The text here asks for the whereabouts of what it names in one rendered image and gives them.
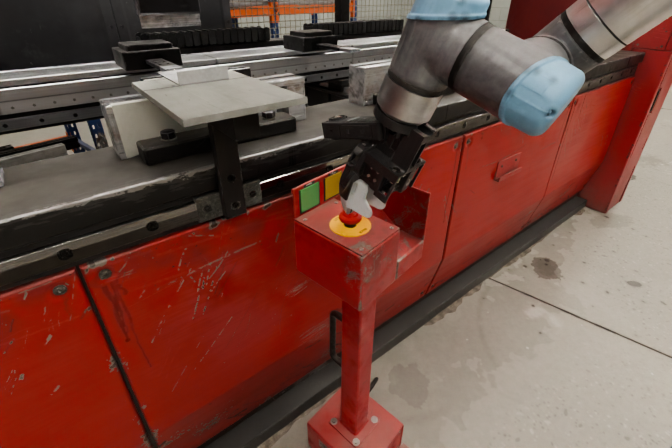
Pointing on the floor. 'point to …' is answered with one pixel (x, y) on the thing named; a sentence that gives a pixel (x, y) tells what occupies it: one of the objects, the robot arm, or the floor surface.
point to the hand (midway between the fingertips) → (347, 205)
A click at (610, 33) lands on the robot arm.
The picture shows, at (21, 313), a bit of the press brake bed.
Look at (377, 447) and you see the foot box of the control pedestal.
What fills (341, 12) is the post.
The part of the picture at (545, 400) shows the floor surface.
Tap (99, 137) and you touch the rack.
